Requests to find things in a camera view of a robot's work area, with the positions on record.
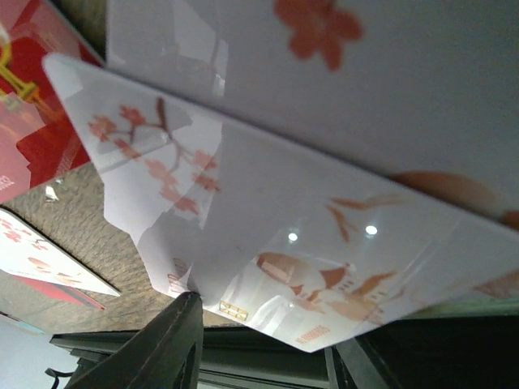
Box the red VIP card gold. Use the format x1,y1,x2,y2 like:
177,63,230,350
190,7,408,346
1,1,103,202

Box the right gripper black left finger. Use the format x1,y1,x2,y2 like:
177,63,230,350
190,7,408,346
67,292,204,389

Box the white floral card front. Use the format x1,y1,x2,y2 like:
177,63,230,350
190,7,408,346
1,208,120,297

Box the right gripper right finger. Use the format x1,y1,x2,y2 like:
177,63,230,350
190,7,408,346
335,339,389,389

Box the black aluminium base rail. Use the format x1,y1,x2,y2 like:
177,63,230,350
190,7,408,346
50,327,330,388

